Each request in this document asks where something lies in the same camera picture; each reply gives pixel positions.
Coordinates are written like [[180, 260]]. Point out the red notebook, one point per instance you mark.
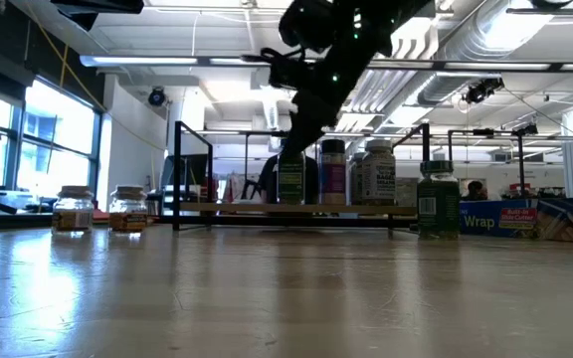
[[100, 216]]

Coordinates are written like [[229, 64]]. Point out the small silver ventilation duct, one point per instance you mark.
[[440, 87]]

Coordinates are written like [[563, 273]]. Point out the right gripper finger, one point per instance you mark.
[[311, 131], [290, 141]]

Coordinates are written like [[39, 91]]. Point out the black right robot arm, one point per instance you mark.
[[346, 30]]

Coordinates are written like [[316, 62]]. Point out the black ceiling spotlight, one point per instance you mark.
[[156, 97], [480, 91]]

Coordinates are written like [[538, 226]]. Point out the white ceiling pipes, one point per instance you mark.
[[391, 89]]

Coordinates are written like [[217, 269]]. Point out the large silver ventilation duct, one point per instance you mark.
[[470, 40]]

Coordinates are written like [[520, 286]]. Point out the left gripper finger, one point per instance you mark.
[[97, 5]]

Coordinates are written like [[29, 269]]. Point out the wooden shelf black metal frame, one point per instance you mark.
[[247, 208]]

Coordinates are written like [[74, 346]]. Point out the garlic powder bottle purple label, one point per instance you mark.
[[332, 179]]

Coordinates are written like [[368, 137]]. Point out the small glass jar cork lid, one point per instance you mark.
[[72, 214], [127, 214]]

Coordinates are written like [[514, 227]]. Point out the large window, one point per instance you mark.
[[57, 139]]

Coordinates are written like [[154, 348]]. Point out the blue plastic wrap box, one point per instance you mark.
[[490, 221]]

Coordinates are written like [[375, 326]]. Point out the person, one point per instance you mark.
[[475, 190], [266, 184]]

